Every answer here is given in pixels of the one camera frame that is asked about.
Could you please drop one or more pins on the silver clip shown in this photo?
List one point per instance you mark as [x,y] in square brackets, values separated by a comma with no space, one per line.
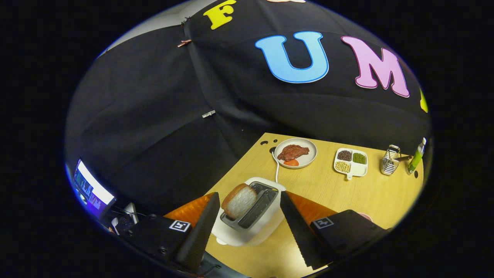
[208,113]

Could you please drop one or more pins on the round white meat plate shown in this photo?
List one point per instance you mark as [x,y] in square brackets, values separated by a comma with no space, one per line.
[308,152]

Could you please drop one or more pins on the orange clip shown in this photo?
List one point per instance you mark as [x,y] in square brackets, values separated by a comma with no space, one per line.
[184,42]

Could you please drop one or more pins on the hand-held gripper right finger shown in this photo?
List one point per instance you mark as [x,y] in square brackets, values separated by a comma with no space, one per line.
[301,235]

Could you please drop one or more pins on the black backdrop cloth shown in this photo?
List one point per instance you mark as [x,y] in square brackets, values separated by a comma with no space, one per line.
[146,108]

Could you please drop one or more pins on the red tomato slice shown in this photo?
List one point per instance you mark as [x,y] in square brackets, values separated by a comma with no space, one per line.
[291,162]

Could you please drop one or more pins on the red meat slice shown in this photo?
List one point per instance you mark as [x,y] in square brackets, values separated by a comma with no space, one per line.
[292,152]

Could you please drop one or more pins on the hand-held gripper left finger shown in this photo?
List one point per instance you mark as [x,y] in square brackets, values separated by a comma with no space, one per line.
[202,231]

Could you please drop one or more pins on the white toaster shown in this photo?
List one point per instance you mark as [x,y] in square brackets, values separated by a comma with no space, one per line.
[251,231]

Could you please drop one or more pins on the green label drink bottle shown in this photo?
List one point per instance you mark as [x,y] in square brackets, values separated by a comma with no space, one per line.
[416,158]

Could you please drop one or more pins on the white bread slice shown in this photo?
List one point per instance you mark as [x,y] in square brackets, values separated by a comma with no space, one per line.
[240,201]

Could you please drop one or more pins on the computer monitor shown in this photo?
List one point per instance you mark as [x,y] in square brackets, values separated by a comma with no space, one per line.
[90,189]

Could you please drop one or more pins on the pink plate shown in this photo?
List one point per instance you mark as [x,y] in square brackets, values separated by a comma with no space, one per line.
[365,216]

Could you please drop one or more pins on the white divided bean dish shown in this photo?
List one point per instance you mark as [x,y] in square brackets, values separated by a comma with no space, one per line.
[359,169]

